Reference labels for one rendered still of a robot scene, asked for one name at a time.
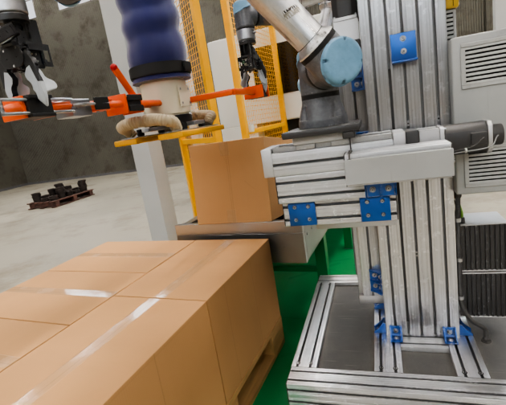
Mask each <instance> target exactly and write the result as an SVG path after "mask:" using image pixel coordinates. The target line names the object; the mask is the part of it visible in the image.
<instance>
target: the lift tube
mask: <svg viewBox="0 0 506 405"><path fill-rule="evenodd" d="M115 3H116V7H117V9H118V10H119V11H120V14H121V17H122V20H121V31H122V34H123V36H124V37H125V39H126V41H127V60H128V64H129V69H130V68H133V67H135V66H137V65H141V64H144V63H152V62H157V61H165V60H185V61H186V45H185V43H184V40H183V38H182V35H181V33H180V31H179V23H180V16H179V12H178V9H177V7H176V6H175V4H174V0H115ZM168 78H183V79H184V80H189V79H191V75H190V73H189V72H169V73H161V74H156V75H151V76H144V77H141V78H137V79H135V80H134V81H133V86H134V87H140V86H141V84H143V83H145V82H148V81H152V80H160V79H168Z"/></svg>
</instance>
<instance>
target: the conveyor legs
mask: <svg viewBox="0 0 506 405"><path fill-rule="evenodd" d="M343 236H344V243H345V249H353V238H352V231H351V227H344V228H343ZM315 256H316V265H274V264H273V270H274V271H278V272H317V275H318V279H319V276H324V275H330V269H329V262H328V249H327V242H326V235H325V234H324V236H323V238H322V239H321V241H320V242H319V244H318V245H317V247H316V249H315Z"/></svg>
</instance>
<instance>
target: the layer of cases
mask: <svg viewBox="0 0 506 405"><path fill-rule="evenodd" d="M279 318H280V307H279V302H278V297H277V291H276V286H275V276H274V270H273V264H272V259H271V249H270V244H269V239H208V240H166V241H124V242H106V243H103V244H101V245H100V246H98V247H94V248H93V249H91V250H89V251H87V252H85V253H83V254H81V255H79V256H77V257H75V258H73V259H70V260H68V261H66V262H64V263H62V264H60V265H58V266H56V267H54V268H52V269H50V270H48V271H45V272H43V273H41V274H39V275H37V276H35V277H33V278H31V279H29V280H27V281H25V282H23V283H21V284H18V285H16V286H14V287H13V288H10V289H8V290H6V291H5V292H2V293H0V405H227V404H228V402H229V401H230V399H231V397H232V395H233V394H234V392H235V390H236V389H237V387H238V385H239V384H240V382H241V381H242V379H243V377H244V375H245V374H246V372H247V371H248V369H249V367H250V366H251V364H252V363H253V361H254V359H255V357H256V355H257V354H258V352H259V351H260V349H261V347H262V346H263V344H264V342H265V341H266V339H267V337H268V335H269V334H270V332H271V331H272V329H273V327H274V326H275V324H276V322H277V321H278V319H279Z"/></svg>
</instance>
